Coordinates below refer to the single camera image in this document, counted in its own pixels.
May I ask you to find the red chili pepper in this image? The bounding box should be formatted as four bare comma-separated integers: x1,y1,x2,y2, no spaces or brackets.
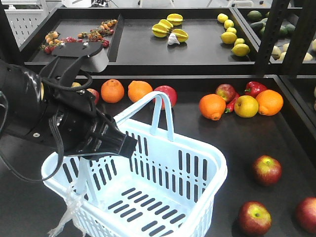
225,93,240,114

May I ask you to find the orange middle right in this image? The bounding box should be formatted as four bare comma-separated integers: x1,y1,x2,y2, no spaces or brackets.
128,80,153,102

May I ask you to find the orange middle left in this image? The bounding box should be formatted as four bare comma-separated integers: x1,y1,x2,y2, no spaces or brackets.
101,79,125,103

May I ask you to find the light blue plastic basket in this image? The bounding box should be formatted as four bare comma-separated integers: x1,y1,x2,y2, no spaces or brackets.
44,91,227,237

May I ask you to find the red apple near front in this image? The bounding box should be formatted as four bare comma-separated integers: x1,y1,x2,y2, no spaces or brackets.
237,201,272,237

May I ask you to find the black shelf upright post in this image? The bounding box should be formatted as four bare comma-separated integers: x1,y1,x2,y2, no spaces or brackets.
254,0,289,77

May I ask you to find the small red apple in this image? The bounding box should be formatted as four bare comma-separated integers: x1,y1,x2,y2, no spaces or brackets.
87,88,100,105

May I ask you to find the red yellow apple right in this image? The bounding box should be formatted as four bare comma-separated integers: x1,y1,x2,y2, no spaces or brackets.
252,155,282,187

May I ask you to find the black wooden display stand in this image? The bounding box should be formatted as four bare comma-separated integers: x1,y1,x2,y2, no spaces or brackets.
0,6,316,237

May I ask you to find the orange with navel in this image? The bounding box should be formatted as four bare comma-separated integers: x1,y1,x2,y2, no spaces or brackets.
199,94,226,121

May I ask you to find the red bell pepper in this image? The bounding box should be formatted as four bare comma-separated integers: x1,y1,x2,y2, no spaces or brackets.
244,81,268,98

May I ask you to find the red yellow apple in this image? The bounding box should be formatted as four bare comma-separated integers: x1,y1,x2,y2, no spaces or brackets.
252,155,282,187
295,197,316,234

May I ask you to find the white garlic bulb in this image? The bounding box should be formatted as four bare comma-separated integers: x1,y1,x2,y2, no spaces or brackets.
167,33,180,45

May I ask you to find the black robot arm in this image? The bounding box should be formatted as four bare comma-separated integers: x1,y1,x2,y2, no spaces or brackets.
0,61,137,160

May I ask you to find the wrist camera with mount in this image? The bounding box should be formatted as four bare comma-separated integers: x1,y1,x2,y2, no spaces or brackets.
39,42,109,91

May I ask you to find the large orange right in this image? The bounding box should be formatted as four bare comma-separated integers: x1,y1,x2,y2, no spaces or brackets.
255,89,283,116

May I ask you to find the red yellow apple left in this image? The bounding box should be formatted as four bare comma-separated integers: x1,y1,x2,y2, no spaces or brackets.
295,197,316,234

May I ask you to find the red apple beside oranges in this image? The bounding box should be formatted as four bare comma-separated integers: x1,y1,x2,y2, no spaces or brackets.
154,85,178,108

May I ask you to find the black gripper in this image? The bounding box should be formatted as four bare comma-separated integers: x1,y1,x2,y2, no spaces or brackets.
4,92,137,159

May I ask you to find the dark red apple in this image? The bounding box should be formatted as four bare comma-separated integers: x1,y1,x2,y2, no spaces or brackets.
215,83,237,103

